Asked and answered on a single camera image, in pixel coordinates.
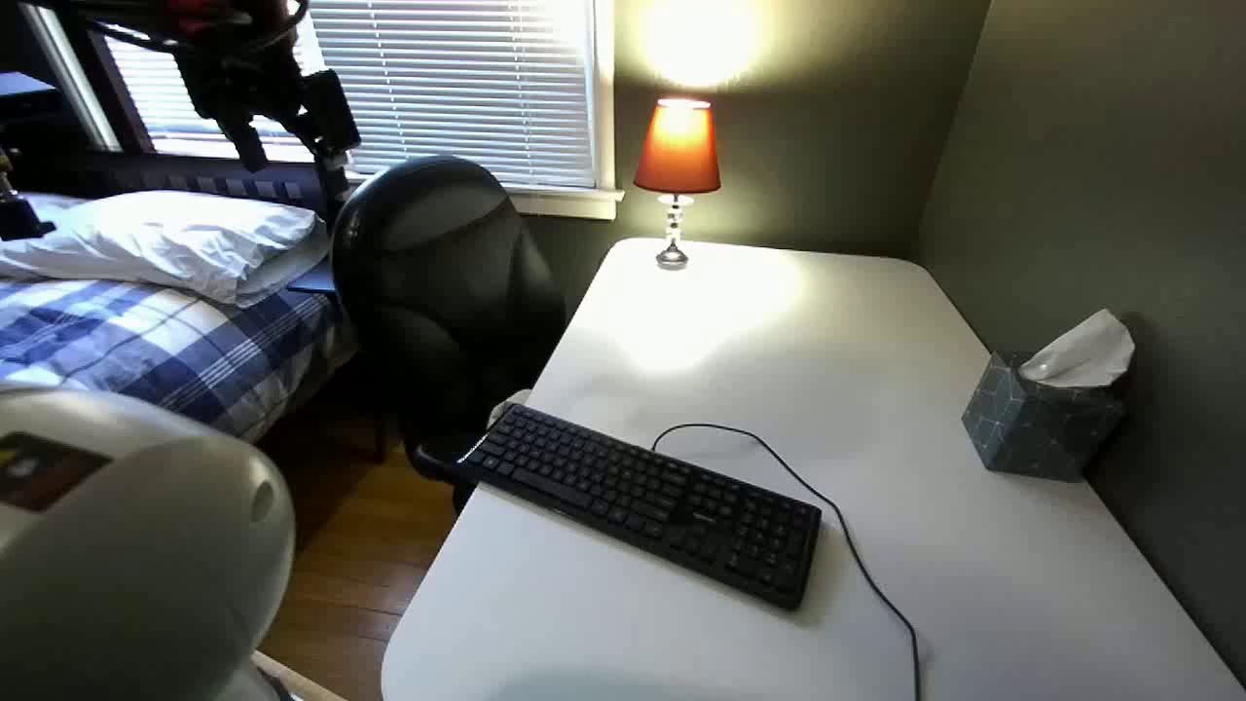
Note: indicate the orange shade table lamp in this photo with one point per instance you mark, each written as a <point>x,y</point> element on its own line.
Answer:
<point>680,149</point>

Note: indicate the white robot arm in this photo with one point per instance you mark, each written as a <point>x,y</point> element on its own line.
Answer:
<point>132,547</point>

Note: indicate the blue plaid bed blanket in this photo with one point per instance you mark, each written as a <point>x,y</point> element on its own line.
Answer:
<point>144,344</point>

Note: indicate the grey patterned tissue box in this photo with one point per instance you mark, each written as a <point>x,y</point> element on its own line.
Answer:
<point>1036,422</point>

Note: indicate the black office chair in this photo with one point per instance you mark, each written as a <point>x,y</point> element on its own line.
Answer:
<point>441,286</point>

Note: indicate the dark bed headboard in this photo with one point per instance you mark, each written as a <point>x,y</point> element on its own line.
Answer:
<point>158,177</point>

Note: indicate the white window blinds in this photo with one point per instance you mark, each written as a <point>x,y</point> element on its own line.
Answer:
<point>469,78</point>

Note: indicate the black computer keyboard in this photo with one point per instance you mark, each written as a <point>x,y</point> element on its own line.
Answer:
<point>650,500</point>

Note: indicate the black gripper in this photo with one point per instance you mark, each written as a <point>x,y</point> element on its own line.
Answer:
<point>279,104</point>

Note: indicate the white tissue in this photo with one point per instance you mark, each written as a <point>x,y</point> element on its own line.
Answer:
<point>1086,353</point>

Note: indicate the white pillow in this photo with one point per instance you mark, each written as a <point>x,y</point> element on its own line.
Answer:
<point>169,238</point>

